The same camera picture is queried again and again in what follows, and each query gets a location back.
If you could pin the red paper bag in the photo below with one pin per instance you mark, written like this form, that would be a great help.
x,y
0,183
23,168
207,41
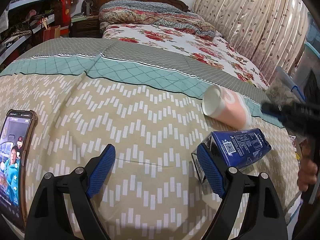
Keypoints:
x,y
51,33

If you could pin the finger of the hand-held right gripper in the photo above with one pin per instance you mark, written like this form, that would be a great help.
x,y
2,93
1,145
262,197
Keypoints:
x,y
290,111

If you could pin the pink paper cup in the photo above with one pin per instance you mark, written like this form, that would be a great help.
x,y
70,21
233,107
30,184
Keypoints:
x,y
230,107

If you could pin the cluttered wall shelf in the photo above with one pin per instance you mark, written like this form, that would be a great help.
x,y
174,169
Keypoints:
x,y
27,17

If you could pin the beige zigzag bed cover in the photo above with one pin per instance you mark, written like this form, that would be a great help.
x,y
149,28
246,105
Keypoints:
x,y
150,117

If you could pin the floral bed sheet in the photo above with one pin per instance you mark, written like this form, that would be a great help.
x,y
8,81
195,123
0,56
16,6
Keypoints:
x,y
187,45

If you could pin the red gift bag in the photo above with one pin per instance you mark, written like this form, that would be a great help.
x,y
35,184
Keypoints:
x,y
65,12

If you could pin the smartphone with brown case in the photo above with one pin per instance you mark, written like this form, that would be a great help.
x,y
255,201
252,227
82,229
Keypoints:
x,y
12,167

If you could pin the clear storage box teal lid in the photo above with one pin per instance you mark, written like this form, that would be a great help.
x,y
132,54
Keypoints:
x,y
312,62

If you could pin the leaf pattern curtain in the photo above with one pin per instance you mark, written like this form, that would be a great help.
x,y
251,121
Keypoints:
x,y
250,25

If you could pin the folded patchwork duvet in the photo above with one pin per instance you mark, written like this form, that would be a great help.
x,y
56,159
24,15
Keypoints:
x,y
155,15

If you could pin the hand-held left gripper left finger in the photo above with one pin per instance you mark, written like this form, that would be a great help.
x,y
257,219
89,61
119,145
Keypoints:
x,y
102,167

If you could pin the blue drink carton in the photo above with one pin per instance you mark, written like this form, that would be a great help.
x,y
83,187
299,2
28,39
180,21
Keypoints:
x,y
245,147

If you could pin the person's right hand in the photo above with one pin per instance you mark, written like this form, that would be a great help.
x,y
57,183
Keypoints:
x,y
307,175

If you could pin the translucent plastic bin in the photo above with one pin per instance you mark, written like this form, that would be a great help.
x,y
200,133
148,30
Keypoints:
x,y
280,90

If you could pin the wooden nightstand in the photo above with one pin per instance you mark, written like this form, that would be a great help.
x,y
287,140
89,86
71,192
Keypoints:
x,y
86,26

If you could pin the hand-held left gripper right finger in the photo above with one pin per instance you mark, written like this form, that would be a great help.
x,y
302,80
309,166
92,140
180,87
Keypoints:
x,y
210,170

